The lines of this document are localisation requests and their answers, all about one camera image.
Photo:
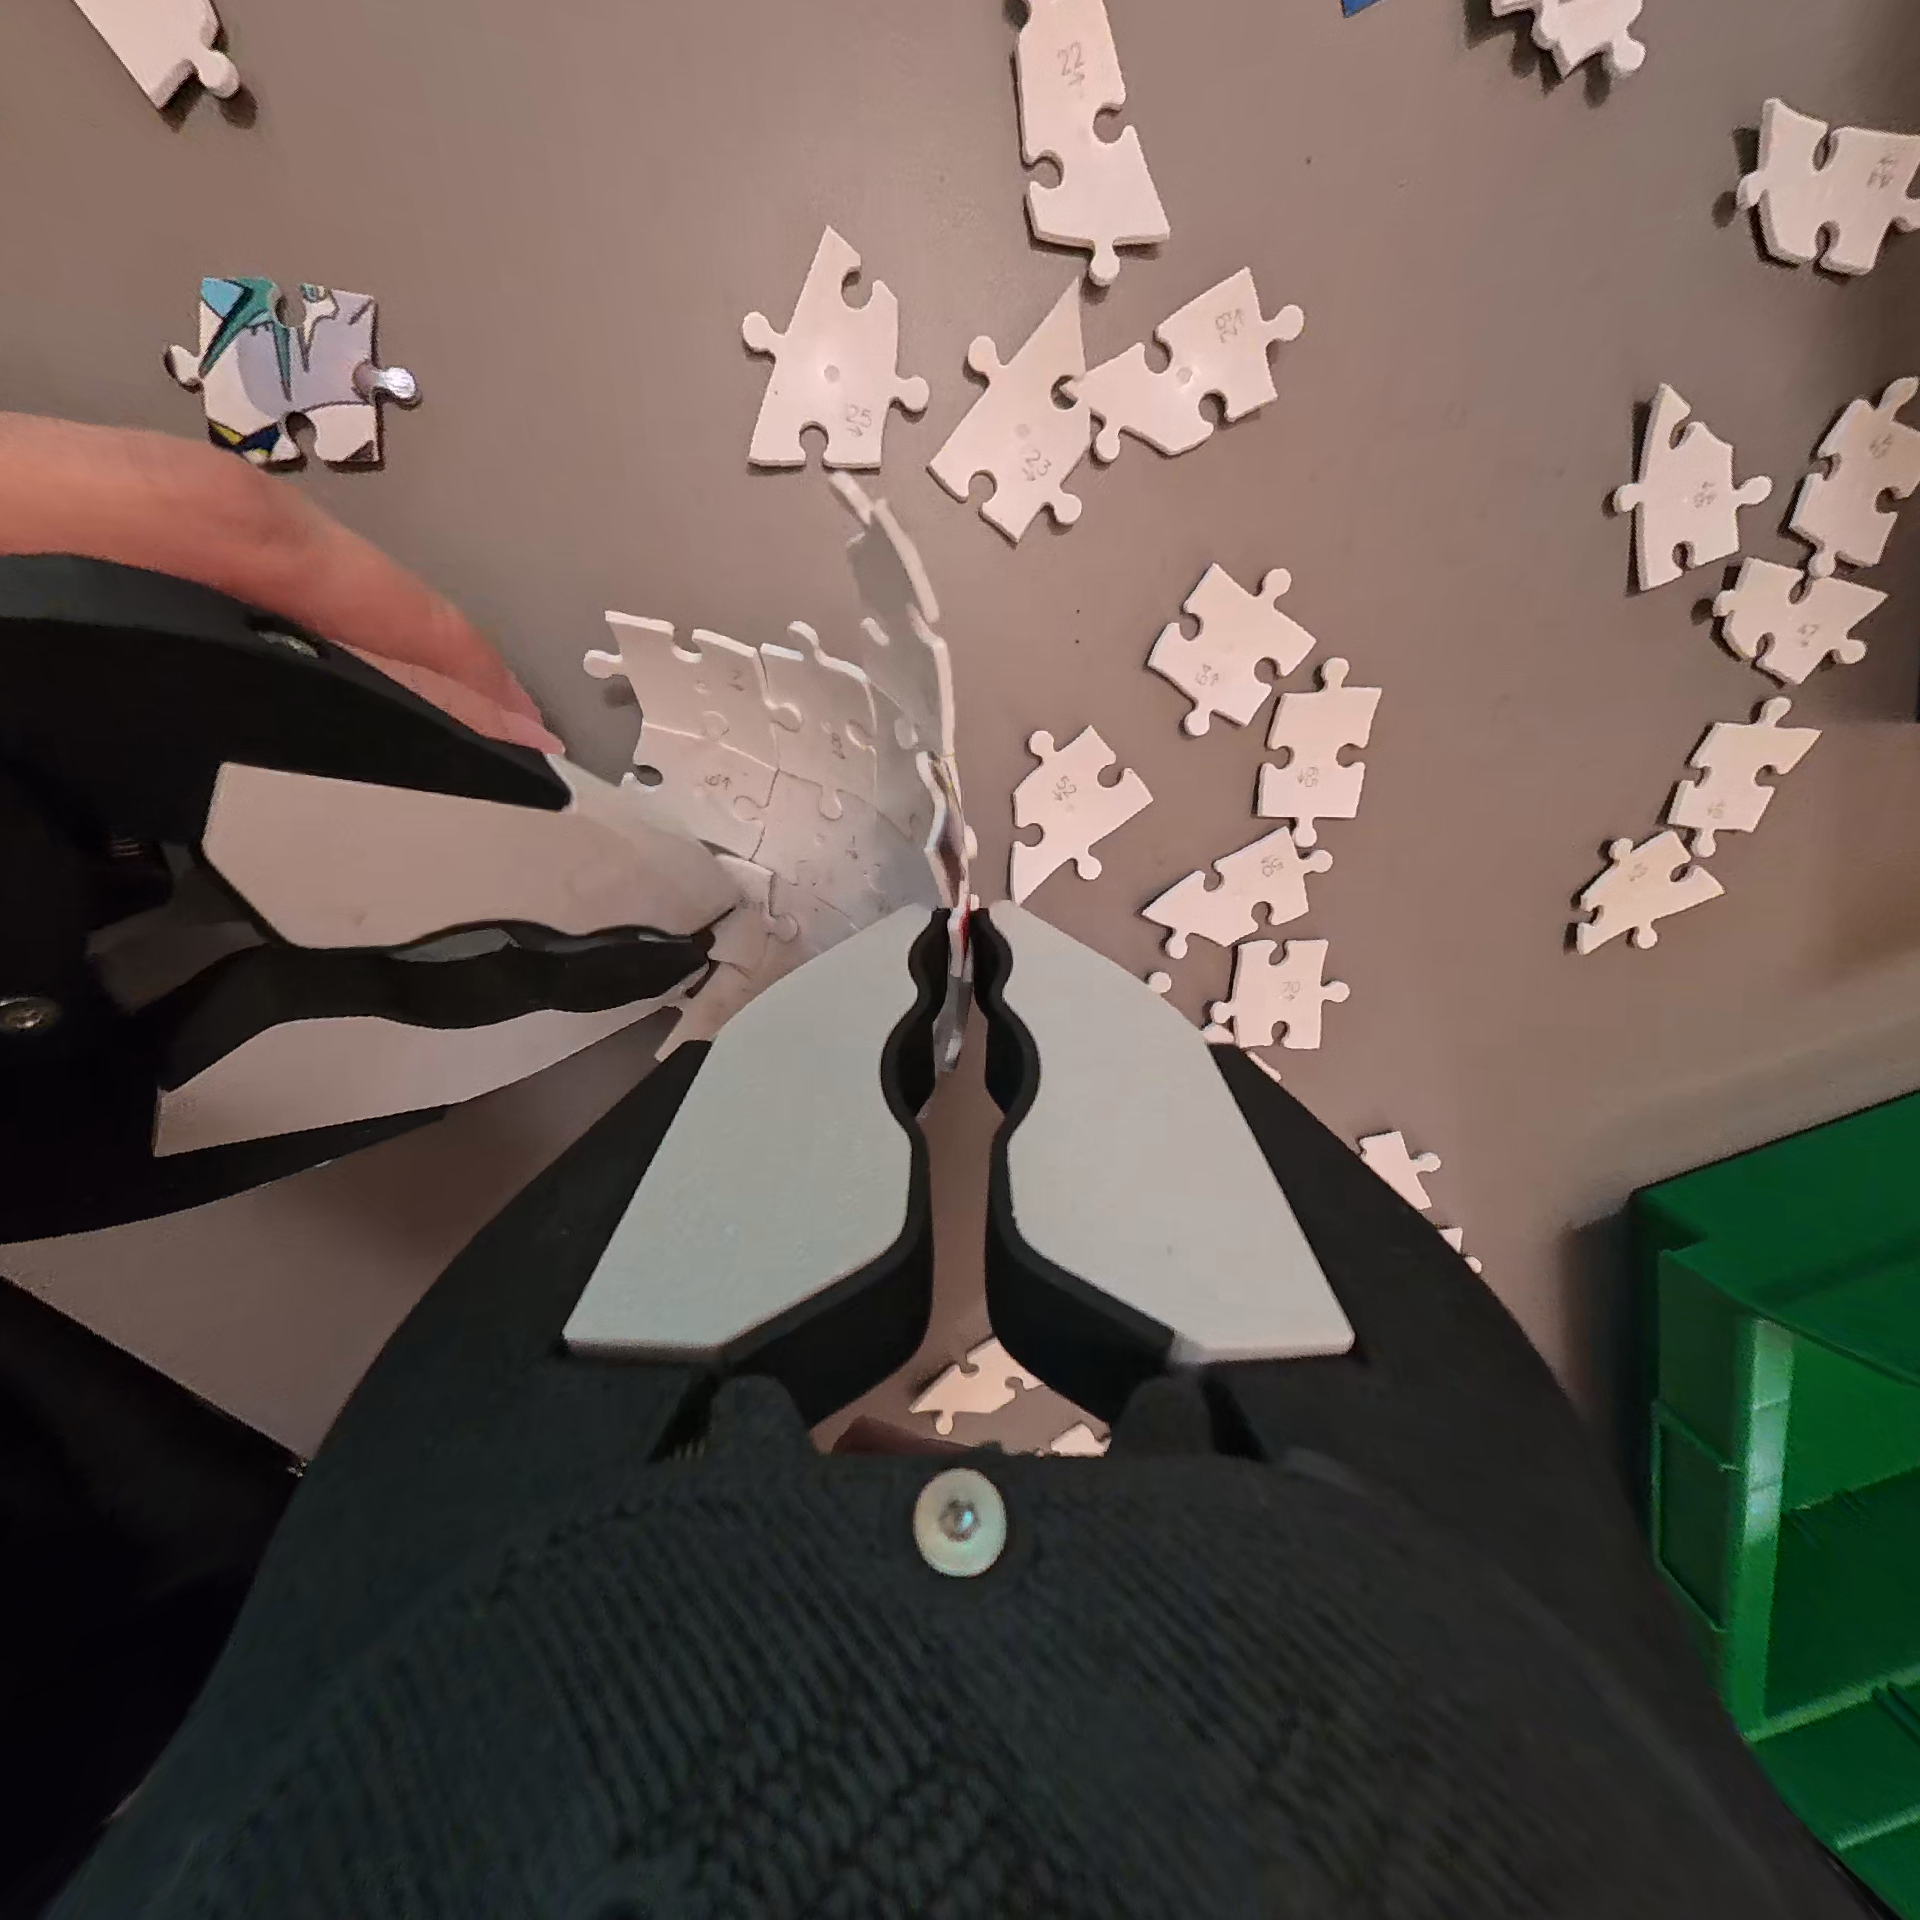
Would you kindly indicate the colourful printed puzzle piece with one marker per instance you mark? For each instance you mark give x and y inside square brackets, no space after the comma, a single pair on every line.
[284,376]

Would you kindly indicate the green plastic bin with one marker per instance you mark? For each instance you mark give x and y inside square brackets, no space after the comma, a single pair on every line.
[1800,1424]

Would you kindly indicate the scatter of white pieces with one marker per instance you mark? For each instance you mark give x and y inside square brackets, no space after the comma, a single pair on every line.
[1245,644]

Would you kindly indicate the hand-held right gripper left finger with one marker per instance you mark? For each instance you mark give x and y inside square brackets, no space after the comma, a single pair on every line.
[765,1184]

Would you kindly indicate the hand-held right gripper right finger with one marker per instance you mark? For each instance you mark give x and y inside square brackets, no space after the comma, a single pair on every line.
[1171,1184]

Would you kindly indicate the person's left hand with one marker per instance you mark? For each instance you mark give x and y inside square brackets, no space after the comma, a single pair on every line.
[224,539]

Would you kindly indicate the bowl-shaped assembled puzzle section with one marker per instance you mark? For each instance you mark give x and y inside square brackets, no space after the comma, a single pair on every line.
[811,764]

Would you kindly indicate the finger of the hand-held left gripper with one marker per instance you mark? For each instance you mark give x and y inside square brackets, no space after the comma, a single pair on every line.
[376,1065]
[451,856]

